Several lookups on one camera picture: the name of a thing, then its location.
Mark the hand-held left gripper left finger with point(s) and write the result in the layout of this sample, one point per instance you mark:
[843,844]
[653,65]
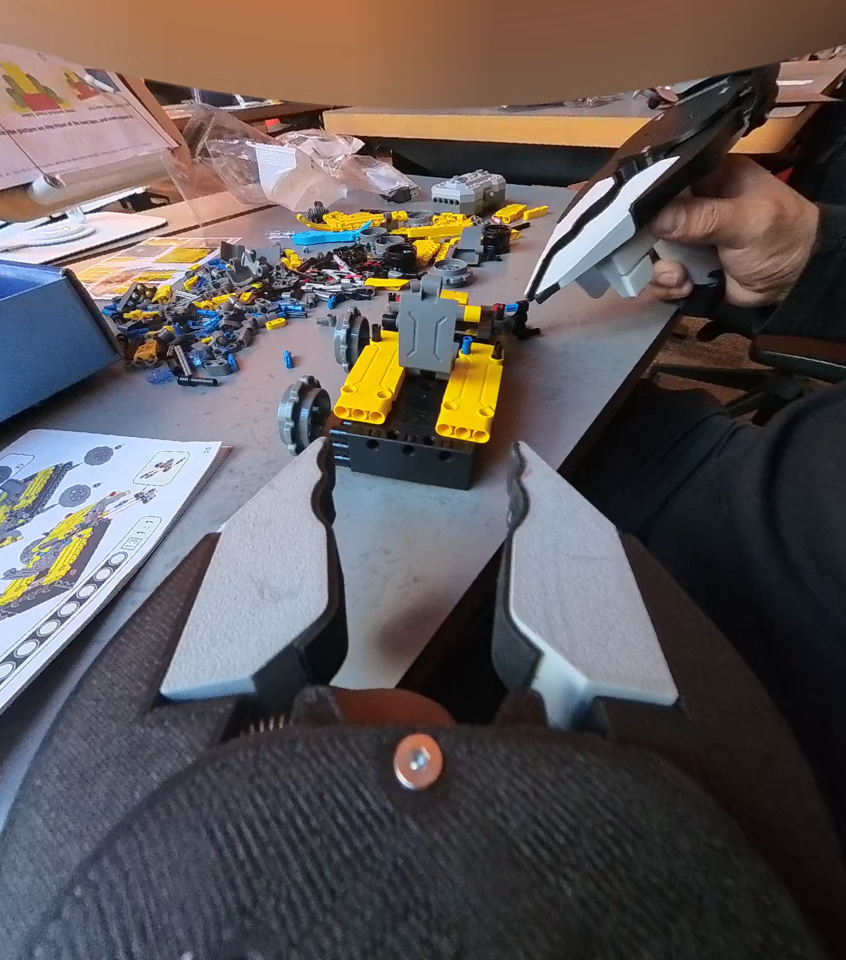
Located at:
[258,592]

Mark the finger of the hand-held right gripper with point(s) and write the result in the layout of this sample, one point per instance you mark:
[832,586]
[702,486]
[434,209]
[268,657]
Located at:
[580,202]
[603,232]

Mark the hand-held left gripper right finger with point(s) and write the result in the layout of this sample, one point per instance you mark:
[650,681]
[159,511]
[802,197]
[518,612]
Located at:
[580,607]

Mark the grey wheel hub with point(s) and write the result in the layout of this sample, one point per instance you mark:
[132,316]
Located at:
[393,245]
[372,238]
[453,273]

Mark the yellow black toy vehicle model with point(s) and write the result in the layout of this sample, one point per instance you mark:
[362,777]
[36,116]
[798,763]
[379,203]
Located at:
[408,457]

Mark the grey elbow connector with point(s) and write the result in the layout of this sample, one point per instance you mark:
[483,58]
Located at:
[327,322]

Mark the grey desk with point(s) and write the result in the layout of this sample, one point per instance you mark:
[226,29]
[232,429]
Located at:
[580,360]

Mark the person's right hand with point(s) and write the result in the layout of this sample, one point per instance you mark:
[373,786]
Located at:
[760,232]

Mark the short yellow beam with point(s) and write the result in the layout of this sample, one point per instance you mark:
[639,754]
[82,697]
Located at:
[537,212]

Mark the small yellow block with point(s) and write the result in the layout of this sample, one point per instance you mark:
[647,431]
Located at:
[514,211]

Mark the black spoked wheel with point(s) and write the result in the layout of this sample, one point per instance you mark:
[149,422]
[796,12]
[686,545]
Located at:
[498,237]

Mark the wooden background table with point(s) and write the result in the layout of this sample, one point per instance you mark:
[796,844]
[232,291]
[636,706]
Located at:
[543,120]

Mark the grey battery box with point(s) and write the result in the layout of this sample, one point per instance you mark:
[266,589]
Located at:
[468,191]

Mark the heap of yellow beams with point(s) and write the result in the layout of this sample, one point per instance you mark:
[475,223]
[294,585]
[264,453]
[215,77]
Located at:
[423,225]

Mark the person's dark clothed legs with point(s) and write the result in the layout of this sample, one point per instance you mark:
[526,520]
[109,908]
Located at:
[768,600]

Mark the black tyre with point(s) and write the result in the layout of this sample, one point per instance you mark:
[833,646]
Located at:
[400,259]

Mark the instruction booklet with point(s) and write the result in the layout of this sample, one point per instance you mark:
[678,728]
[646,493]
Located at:
[55,562]

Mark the yellow wedge panel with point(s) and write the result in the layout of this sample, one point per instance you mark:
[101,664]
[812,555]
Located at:
[385,283]

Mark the clear plastic bag black piece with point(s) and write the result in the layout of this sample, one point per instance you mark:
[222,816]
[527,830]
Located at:
[370,172]

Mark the long black pin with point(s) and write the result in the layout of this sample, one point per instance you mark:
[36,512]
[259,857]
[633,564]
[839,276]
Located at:
[198,380]

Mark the black office chair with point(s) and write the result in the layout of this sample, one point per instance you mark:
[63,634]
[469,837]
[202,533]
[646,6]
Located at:
[790,360]

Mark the translucent blue round piece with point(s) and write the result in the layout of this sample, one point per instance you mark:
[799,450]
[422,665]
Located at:
[160,376]

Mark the light blue brick separator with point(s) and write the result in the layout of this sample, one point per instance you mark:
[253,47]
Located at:
[322,237]

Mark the pile of small building pieces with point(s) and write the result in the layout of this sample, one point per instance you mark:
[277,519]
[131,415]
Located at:
[228,307]

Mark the clear plastic bag white label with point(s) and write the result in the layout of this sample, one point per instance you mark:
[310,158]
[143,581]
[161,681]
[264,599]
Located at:
[280,165]

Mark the blue cardboard box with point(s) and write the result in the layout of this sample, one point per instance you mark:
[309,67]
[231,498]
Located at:
[25,337]

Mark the yellow sticker sheet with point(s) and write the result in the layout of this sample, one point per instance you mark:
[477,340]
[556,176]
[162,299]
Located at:
[145,262]

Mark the white rounded board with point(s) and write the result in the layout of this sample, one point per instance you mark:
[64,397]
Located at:
[93,229]

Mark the printed instruction sheet stand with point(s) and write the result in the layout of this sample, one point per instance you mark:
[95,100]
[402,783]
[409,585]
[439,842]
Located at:
[78,112]

